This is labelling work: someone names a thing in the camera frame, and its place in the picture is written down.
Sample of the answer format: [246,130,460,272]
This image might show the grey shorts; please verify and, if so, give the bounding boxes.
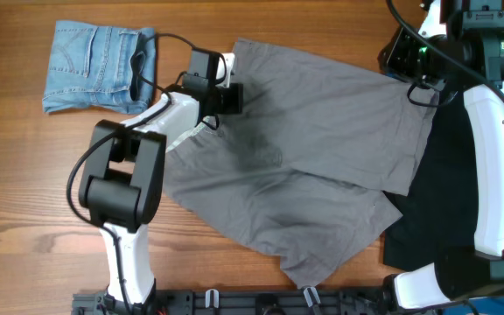
[164,39,437,287]

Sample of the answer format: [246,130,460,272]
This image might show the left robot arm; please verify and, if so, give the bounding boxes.
[72,74,243,314]

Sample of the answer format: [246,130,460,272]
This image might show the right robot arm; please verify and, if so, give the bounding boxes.
[378,0,504,314]

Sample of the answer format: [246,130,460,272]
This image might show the folded light blue jeans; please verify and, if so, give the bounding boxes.
[42,20,157,115]

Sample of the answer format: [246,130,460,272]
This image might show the black garment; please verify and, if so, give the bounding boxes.
[383,94,479,271]

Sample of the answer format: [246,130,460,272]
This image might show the blue shirt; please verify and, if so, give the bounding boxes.
[438,297,504,315]

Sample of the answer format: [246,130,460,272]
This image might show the left black cable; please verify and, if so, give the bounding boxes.
[65,32,228,307]

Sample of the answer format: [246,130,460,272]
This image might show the black cable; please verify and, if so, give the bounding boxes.
[65,32,228,307]
[384,0,504,185]

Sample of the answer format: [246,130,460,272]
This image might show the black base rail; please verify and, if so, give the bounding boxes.
[71,286,393,315]

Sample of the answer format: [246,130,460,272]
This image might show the right black cable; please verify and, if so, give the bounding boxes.
[384,0,504,185]

